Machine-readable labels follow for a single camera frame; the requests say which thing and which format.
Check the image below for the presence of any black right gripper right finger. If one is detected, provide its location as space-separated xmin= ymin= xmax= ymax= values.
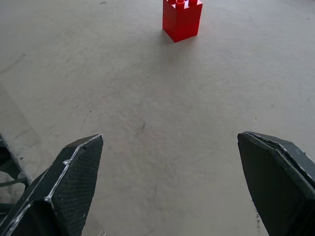
xmin=237 ymin=131 xmax=315 ymax=236

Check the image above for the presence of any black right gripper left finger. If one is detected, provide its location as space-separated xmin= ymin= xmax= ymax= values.
xmin=0 ymin=134 xmax=104 ymax=236

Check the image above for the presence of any red toy brick stack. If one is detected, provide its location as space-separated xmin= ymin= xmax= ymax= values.
xmin=162 ymin=0 xmax=204 ymax=43

